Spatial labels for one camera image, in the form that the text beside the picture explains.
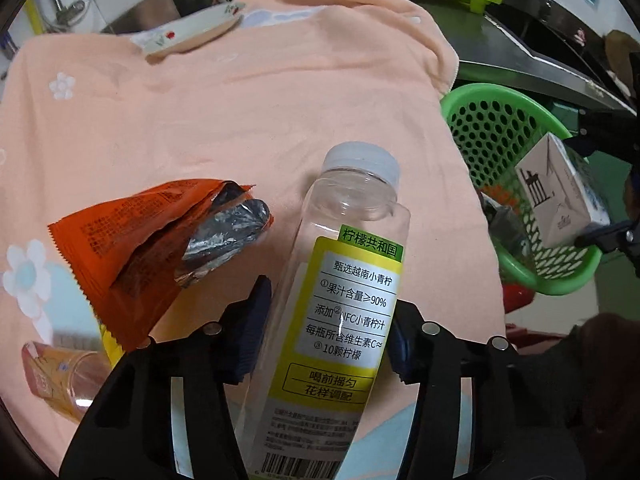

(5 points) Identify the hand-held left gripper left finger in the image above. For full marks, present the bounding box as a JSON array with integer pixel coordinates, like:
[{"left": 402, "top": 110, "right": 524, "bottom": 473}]
[{"left": 60, "top": 275, "right": 273, "bottom": 480}]

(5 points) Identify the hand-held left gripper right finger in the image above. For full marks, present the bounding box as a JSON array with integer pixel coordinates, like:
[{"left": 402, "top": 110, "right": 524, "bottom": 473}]
[{"left": 385, "top": 300, "right": 551, "bottom": 480}]

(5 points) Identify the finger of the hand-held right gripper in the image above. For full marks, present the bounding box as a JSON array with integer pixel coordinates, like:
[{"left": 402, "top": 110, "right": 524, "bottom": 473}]
[
  {"left": 570, "top": 110, "right": 640, "bottom": 158},
  {"left": 574, "top": 220, "right": 636, "bottom": 256}
]

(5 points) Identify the white drink carton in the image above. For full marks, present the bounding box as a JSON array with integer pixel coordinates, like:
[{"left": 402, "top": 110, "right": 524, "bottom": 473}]
[{"left": 515, "top": 132, "right": 612, "bottom": 250}]

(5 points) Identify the clear bottle yellow-green label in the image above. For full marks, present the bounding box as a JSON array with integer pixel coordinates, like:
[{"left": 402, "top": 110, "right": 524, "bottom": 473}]
[{"left": 235, "top": 141, "right": 412, "bottom": 480}]

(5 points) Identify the green perforated plastic basket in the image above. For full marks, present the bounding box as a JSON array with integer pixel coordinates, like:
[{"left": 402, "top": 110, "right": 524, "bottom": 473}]
[{"left": 440, "top": 82, "right": 603, "bottom": 296}]

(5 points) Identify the stainless steel sink counter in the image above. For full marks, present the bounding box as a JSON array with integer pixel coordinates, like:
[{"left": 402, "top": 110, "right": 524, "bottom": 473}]
[{"left": 440, "top": 0, "right": 636, "bottom": 111}]

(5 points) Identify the red plastic object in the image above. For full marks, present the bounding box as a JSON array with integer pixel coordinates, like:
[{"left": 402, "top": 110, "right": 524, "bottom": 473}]
[{"left": 501, "top": 284, "right": 538, "bottom": 313}]

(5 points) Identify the orange foil snack wrapper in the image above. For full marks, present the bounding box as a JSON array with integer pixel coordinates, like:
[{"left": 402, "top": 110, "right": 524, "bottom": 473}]
[{"left": 48, "top": 179, "right": 275, "bottom": 353}]

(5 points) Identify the amber plastic bottle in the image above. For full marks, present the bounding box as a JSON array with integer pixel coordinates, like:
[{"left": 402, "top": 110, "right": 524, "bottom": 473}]
[{"left": 21, "top": 332, "right": 126, "bottom": 423}]

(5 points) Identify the peach flower-print blanket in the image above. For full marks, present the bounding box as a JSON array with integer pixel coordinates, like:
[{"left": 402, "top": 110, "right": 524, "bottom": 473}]
[{"left": 0, "top": 0, "right": 461, "bottom": 480}]

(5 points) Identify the floral ceramic plate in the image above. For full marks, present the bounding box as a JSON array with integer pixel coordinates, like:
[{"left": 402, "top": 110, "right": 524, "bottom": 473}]
[{"left": 131, "top": 1, "right": 246, "bottom": 58}]

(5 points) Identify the metal faucet valve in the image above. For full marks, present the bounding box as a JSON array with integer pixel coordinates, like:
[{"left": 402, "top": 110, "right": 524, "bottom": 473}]
[{"left": 47, "top": 0, "right": 88, "bottom": 31}]

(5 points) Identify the yellow gas pipe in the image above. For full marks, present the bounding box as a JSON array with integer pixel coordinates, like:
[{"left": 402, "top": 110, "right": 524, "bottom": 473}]
[{"left": 24, "top": 0, "right": 43, "bottom": 36}]

